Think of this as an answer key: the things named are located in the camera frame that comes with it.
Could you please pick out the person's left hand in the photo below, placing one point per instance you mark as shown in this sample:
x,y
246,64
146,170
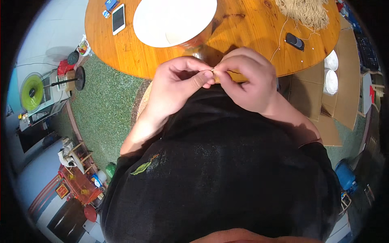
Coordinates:
x,y
170,91

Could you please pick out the person's right hand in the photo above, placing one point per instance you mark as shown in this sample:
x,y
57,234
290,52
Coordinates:
x,y
258,82

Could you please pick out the open cardboard box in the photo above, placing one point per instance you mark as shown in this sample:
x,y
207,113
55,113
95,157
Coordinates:
x,y
307,91

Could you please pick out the round wooden table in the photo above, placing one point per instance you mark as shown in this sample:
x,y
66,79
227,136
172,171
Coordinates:
x,y
243,30

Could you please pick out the small black device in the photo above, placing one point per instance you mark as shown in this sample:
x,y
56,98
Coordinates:
x,y
294,41

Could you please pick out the large white bowl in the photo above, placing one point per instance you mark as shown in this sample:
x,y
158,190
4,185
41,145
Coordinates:
x,y
173,21

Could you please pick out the white round container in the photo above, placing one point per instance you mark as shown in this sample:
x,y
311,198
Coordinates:
x,y
331,82
332,60

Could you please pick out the white smartphone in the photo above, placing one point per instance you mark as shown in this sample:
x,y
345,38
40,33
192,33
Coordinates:
x,y
118,19

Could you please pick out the clear bag of fruit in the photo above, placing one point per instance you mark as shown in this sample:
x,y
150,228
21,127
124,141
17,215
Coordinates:
x,y
83,47

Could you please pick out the green jug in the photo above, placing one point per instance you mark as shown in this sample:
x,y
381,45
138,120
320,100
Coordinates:
x,y
110,169

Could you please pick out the small blue white packet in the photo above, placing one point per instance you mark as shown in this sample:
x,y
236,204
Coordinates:
x,y
106,14

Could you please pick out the dark green round object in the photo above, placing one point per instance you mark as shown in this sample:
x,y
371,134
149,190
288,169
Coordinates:
x,y
73,57

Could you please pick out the person's body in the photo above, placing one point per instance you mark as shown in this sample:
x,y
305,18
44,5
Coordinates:
x,y
218,182

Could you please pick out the red bag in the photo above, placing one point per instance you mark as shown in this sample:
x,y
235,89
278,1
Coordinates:
x,y
64,67

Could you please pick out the white blue bottle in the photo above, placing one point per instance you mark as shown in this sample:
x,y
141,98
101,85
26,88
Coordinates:
x,y
98,178

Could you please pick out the black keyboard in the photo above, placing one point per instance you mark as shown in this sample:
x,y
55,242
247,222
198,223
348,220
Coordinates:
x,y
367,51

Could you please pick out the wooden chair with cloth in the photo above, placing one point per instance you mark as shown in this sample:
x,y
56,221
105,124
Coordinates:
x,y
74,155

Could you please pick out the blue drum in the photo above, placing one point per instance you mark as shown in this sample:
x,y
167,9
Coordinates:
x,y
345,176

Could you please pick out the red altar table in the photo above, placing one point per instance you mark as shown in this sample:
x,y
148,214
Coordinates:
x,y
80,185

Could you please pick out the green standing fan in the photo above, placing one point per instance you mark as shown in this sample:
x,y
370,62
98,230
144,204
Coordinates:
x,y
32,92

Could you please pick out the red round stool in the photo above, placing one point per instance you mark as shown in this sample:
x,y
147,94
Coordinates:
x,y
90,213

